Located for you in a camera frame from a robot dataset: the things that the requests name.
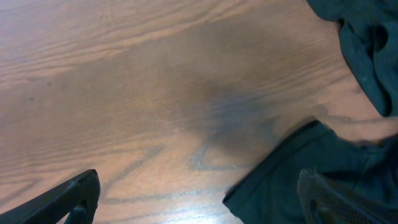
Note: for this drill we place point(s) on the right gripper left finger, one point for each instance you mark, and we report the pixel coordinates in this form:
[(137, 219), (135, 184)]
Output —
[(75, 199)]

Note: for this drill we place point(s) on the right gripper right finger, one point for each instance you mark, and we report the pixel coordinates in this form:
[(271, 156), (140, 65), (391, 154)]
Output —
[(325, 201)]

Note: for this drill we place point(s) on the black Sydrogen garment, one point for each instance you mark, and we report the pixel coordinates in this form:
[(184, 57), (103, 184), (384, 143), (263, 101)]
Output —
[(368, 39)]

